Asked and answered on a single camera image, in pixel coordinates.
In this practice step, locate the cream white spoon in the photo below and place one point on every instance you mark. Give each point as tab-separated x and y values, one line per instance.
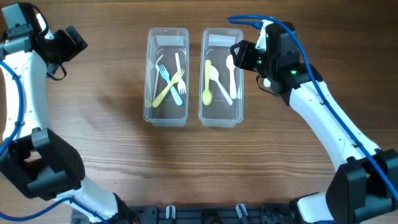
215	77

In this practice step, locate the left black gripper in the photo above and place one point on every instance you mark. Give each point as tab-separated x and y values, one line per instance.
72	48

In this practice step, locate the white spoon thin handle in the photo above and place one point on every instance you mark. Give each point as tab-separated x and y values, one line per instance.
266	83

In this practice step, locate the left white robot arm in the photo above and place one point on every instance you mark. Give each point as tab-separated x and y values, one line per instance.
37	161

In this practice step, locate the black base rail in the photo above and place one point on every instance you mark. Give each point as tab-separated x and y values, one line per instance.
263	214

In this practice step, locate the yellow plastic fork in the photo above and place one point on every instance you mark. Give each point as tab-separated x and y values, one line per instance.
177	76

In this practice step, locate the white plastic spoon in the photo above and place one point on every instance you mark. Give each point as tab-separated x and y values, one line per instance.
232	84

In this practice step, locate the right clear plastic container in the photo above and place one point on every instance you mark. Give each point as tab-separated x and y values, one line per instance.
215	46

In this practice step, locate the left clear plastic container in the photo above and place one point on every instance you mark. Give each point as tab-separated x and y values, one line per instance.
173	43

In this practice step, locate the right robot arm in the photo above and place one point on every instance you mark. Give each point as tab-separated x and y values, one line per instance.
365	182

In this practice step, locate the clear plastic container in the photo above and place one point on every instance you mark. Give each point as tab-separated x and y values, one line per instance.
173	43
215	46

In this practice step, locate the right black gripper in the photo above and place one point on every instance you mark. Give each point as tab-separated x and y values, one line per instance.
242	60

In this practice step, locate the yellow plastic spoon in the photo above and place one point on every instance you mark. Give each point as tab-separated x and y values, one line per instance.
207	95

